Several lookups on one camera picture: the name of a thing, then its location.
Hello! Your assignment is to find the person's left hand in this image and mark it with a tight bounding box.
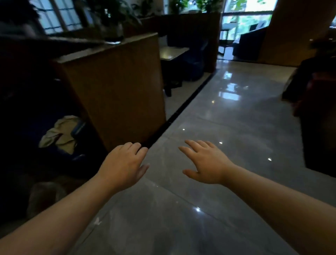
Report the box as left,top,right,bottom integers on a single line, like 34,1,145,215
97,142,151,192

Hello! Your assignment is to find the person's right hand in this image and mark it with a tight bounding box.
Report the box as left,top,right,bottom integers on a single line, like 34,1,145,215
178,140,235,186

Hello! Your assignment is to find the person's left forearm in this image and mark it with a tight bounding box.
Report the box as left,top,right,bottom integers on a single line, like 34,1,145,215
0,173,116,255

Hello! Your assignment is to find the person's right forearm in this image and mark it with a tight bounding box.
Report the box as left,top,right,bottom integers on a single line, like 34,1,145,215
223,164,336,255

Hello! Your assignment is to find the light wooden booth partition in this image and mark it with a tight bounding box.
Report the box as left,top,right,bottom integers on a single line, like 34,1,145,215
52,33,166,152

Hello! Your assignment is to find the beige crumpled cloth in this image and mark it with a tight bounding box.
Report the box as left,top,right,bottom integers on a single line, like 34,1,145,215
39,115,82,155

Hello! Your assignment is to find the blue upholstered armchair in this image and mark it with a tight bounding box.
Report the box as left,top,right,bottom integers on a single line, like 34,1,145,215
183,39,209,82

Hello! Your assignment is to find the white top dining table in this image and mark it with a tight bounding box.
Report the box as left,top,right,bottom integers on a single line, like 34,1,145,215
159,46,190,97

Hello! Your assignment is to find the dark blue booth seat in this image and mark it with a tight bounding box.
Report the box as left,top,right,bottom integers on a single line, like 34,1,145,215
0,76,108,184

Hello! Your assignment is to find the dark lounge armchair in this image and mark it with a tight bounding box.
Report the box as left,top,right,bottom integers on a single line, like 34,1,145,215
232,26,267,62

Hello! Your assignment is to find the dark red sofa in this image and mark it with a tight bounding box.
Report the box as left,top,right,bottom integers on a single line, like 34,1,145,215
281,39,336,178

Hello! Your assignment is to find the dark wooden planter partition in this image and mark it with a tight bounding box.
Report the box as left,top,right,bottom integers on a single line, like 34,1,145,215
123,12,221,74

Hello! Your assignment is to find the green potted plant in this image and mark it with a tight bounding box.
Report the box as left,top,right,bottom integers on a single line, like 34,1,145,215
75,0,143,44

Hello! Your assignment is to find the large glass window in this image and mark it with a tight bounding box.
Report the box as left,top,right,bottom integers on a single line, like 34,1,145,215
219,0,278,43

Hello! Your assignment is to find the wooden clad column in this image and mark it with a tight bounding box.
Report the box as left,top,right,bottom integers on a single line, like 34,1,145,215
258,0,336,67

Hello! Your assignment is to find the grid pane window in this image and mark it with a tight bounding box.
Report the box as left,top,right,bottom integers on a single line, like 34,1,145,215
29,0,83,35

